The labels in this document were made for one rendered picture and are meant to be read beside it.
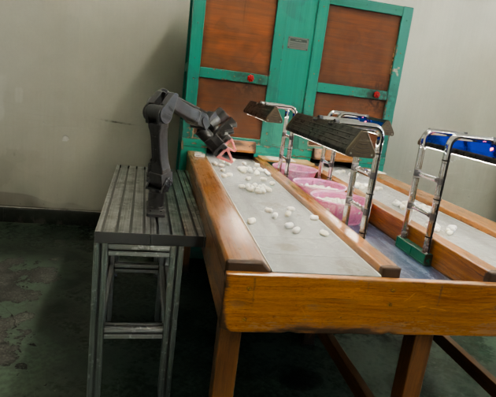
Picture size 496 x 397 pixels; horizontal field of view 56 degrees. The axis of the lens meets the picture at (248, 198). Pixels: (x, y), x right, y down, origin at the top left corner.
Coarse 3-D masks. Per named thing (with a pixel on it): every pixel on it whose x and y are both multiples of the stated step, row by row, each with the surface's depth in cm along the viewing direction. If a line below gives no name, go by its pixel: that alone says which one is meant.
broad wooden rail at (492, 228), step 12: (384, 180) 265; (396, 180) 270; (408, 192) 240; (420, 192) 241; (444, 204) 218; (456, 216) 201; (468, 216) 198; (480, 216) 201; (480, 228) 185; (492, 228) 181
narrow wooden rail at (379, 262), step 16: (256, 160) 286; (272, 176) 243; (304, 192) 205; (320, 208) 179; (336, 224) 158; (352, 240) 143; (368, 256) 131; (384, 256) 132; (384, 272) 123; (400, 272) 124
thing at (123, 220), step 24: (120, 168) 255; (144, 168) 268; (120, 192) 203; (144, 192) 215; (168, 192) 214; (192, 192) 227; (120, 216) 170; (144, 216) 179; (168, 216) 183; (192, 216) 181; (96, 240) 151; (120, 240) 153; (144, 240) 155; (168, 240) 157; (192, 240) 158
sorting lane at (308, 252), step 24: (216, 168) 252; (240, 192) 200; (288, 192) 212; (240, 216) 164; (264, 216) 167; (264, 240) 140; (288, 240) 143; (312, 240) 146; (336, 240) 149; (288, 264) 123; (312, 264) 125; (336, 264) 128; (360, 264) 130
